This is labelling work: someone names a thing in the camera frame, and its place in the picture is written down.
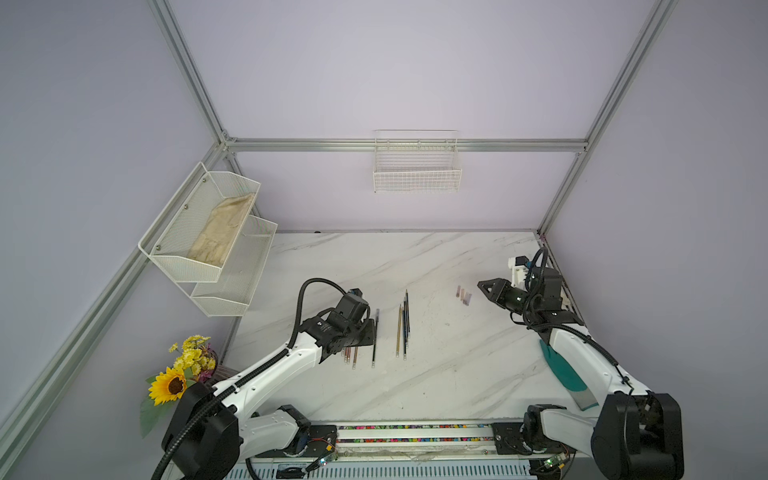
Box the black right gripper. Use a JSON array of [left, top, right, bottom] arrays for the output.
[[478, 279, 539, 317]]

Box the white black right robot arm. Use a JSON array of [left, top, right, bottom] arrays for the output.
[[478, 267, 684, 479]]

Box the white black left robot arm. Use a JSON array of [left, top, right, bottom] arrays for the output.
[[152, 289, 374, 479]]

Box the green rubber work glove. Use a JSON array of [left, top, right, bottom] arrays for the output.
[[539, 340, 598, 411]]

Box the artificial sunflower bouquet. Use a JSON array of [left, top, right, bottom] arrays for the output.
[[139, 335, 219, 438]]

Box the cream glove in shelf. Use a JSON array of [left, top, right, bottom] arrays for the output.
[[188, 193, 256, 267]]

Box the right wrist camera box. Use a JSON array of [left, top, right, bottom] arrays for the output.
[[508, 256, 531, 289]]

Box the white mesh wall shelf lower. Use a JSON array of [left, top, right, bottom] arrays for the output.
[[191, 215, 278, 317]]

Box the white mesh wall shelf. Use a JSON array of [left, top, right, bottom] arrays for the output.
[[138, 163, 261, 283], [191, 215, 278, 317]]

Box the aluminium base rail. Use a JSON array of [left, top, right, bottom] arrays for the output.
[[158, 416, 676, 480]]

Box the white wire wall basket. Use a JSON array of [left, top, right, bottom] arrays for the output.
[[373, 129, 463, 194]]

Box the white mesh wall shelf upper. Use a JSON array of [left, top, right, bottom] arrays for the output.
[[138, 163, 261, 283]]

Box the black corrugated cable conduit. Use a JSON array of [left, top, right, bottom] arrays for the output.
[[149, 277, 350, 480]]

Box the aluminium frame profile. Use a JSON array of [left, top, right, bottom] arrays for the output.
[[1, 1, 677, 463]]

